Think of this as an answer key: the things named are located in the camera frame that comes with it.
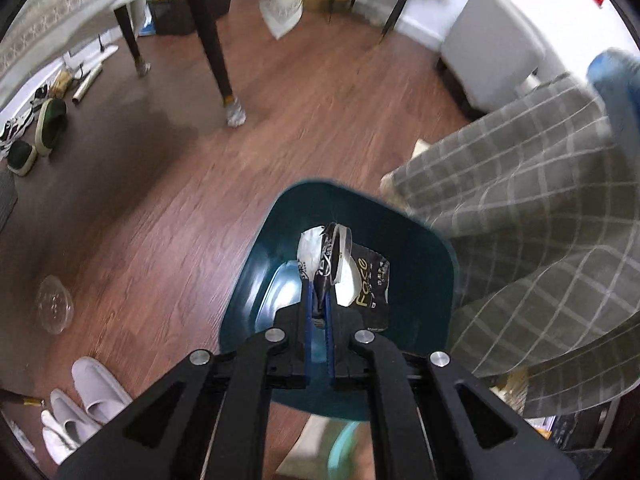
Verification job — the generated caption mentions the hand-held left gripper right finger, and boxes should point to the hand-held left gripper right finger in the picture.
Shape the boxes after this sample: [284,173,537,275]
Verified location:
[324,290,583,480]

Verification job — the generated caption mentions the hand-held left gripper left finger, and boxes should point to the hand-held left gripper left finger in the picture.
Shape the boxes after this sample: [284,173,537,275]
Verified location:
[55,280,315,480]

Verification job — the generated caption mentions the black snack wrapper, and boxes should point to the black snack wrapper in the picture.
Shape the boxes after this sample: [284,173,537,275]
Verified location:
[311,222,391,332]

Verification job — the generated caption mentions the teal trash bin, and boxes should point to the teal trash bin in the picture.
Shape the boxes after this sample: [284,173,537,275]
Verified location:
[218,178,458,421]

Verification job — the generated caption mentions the white crumpled paper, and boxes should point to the white crumpled paper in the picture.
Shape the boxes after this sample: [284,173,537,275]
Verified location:
[298,227,361,308]

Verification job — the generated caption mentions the light green basin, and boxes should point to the light green basin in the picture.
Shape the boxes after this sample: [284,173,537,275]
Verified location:
[327,420,373,480]

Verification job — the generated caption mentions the grey plaid sofa cover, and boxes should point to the grey plaid sofa cover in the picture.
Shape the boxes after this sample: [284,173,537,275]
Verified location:
[380,74,640,418]

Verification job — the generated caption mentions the clear plastic cup lid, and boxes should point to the clear plastic cup lid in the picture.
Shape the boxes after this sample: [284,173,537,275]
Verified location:
[36,275,75,335]

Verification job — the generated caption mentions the dark table leg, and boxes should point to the dark table leg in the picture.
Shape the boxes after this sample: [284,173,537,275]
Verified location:
[182,0,236,106]
[114,5,143,68]

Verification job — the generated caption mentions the white slipper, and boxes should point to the white slipper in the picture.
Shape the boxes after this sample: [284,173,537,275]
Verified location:
[40,410,78,466]

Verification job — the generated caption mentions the cardboard box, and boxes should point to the cardboard box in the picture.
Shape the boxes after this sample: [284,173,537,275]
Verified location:
[302,0,351,13]

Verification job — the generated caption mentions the rolled paper tube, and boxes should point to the rolled paper tube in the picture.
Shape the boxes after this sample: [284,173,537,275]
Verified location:
[71,64,103,106]

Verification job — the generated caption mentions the light grey upholstered chair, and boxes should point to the light grey upholstered chair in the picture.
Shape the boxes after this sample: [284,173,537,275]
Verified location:
[436,0,547,116]

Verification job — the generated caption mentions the dark floor mat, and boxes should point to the dark floor mat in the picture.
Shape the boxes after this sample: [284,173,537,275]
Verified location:
[0,167,18,231]

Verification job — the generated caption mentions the black storage box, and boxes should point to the black storage box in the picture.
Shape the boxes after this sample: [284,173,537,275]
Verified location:
[147,0,236,36]

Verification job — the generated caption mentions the black and white sneakers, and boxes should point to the black and white sneakers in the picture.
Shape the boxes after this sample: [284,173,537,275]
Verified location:
[0,110,36,161]

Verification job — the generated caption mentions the blue blurred object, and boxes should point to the blue blurred object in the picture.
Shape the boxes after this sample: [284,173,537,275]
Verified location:
[586,49,640,151]

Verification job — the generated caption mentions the table with lace tablecloth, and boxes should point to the table with lace tablecloth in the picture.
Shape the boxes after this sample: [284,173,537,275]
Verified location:
[0,0,305,111]

